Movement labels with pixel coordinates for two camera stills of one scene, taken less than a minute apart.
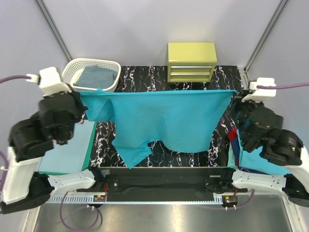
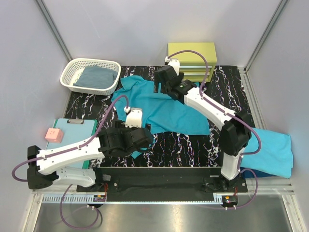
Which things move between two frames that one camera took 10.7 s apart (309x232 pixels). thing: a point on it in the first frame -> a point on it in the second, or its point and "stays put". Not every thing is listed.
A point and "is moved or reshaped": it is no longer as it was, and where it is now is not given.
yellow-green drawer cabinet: [191, 62] stays put
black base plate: [168, 184] stays put
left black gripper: [77, 102] -> [146, 135]
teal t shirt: [176, 121] is moved or reshaped
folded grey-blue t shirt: [95, 76] stays put
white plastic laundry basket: [87, 75] stays put
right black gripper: [237, 102] -> [157, 81]
